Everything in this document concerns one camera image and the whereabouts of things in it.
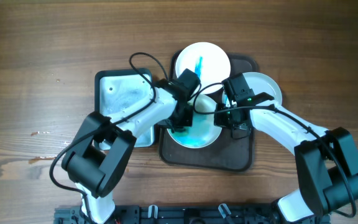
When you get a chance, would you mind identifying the white plate blue smear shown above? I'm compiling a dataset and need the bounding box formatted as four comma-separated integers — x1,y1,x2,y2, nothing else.
230,72,283,109

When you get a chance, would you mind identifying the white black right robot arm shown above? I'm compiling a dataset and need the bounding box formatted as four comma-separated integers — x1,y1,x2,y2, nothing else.
214,100,358,223

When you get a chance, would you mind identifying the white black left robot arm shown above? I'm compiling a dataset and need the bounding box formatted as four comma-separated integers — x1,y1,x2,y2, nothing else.
61,87,195,223

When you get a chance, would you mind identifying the brown plastic serving tray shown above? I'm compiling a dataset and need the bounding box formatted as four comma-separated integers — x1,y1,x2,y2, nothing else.
158,49,259,172

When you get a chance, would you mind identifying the black tray with soapy water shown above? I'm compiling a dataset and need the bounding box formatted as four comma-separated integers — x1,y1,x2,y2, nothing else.
93,68,160,151

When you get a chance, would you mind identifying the white plate far blue stain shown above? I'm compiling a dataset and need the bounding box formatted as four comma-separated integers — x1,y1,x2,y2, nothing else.
175,42,231,88

